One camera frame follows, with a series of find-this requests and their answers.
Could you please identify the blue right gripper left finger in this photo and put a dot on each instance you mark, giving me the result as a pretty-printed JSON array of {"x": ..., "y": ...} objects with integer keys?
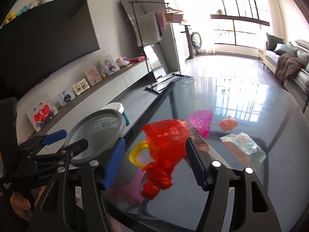
[{"x": 113, "y": 159}]

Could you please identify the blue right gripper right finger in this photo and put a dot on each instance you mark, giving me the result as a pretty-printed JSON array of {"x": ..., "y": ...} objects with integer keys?
[{"x": 196, "y": 164}]

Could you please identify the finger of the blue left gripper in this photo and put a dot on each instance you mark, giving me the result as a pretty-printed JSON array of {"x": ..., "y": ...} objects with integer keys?
[{"x": 54, "y": 137}]

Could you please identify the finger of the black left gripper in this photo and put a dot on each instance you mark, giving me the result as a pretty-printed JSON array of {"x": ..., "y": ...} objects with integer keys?
[{"x": 73, "y": 149}]

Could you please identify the red white toothpaste box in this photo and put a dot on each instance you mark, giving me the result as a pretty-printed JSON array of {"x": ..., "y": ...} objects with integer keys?
[{"x": 205, "y": 146}]

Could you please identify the red plastic bag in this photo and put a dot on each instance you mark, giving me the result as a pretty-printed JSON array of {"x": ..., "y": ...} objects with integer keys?
[{"x": 166, "y": 143}]

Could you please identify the pink plastic shuttlecock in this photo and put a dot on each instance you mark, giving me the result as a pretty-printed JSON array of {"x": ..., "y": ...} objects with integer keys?
[{"x": 201, "y": 122}]

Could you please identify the orange pig toy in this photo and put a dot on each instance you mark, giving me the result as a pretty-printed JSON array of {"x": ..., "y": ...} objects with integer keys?
[{"x": 228, "y": 124}]

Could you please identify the green wet wipes pack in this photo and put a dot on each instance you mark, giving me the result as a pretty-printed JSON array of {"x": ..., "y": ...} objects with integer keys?
[{"x": 244, "y": 149}]

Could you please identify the grey perforated trash basket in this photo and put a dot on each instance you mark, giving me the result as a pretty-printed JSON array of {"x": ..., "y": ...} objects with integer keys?
[{"x": 101, "y": 129}]

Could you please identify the person's left hand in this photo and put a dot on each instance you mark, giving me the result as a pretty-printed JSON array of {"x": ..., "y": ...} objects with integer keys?
[{"x": 20, "y": 206}]

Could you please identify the family photo red shirts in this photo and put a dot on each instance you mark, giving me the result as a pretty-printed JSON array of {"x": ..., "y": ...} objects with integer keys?
[{"x": 40, "y": 113}]

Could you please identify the pink plastic cup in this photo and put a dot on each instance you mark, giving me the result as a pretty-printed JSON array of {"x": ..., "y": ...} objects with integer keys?
[{"x": 127, "y": 185}]

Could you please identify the framed portrait photo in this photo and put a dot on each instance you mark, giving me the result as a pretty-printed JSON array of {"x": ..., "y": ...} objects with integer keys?
[{"x": 66, "y": 96}]

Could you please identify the white round stool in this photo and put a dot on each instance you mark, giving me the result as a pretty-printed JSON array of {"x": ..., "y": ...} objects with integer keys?
[{"x": 120, "y": 108}]

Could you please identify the long white TV cabinet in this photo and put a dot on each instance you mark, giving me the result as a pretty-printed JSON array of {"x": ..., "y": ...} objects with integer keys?
[{"x": 86, "y": 103}]

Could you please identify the pink picture canvas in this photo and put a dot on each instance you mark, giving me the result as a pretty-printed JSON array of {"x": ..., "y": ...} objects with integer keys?
[{"x": 92, "y": 75}]

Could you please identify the black clothes drying rack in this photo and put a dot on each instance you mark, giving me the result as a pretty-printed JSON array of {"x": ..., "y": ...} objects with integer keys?
[{"x": 165, "y": 18}]

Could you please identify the child photo canvas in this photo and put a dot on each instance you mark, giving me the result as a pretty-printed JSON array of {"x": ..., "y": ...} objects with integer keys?
[{"x": 108, "y": 64}]

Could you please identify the pink plastic bag bundle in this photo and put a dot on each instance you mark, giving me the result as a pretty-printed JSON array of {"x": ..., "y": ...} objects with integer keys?
[{"x": 123, "y": 61}]

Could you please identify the red package on cabinet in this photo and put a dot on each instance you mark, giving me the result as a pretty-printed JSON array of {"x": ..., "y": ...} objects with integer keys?
[{"x": 138, "y": 59}]

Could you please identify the grey sofa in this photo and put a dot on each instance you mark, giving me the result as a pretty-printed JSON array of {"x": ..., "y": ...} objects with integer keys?
[{"x": 298, "y": 86}]

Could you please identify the washing machine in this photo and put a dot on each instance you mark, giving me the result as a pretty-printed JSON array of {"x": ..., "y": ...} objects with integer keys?
[{"x": 194, "y": 42}]

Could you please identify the brown blanket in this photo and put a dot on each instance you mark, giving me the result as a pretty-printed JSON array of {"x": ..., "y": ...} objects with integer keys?
[{"x": 288, "y": 66}]

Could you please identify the dark grey cushion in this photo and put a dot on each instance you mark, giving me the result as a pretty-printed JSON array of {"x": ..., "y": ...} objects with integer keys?
[{"x": 272, "y": 42}]

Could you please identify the grey hanging towel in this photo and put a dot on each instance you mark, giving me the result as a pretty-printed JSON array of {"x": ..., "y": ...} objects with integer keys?
[{"x": 147, "y": 29}]

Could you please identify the scalloped white photo frame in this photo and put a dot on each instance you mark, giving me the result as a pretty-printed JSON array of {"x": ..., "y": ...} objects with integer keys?
[{"x": 81, "y": 86}]

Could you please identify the black wall television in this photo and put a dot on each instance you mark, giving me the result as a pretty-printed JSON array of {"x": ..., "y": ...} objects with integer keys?
[{"x": 41, "y": 41}]

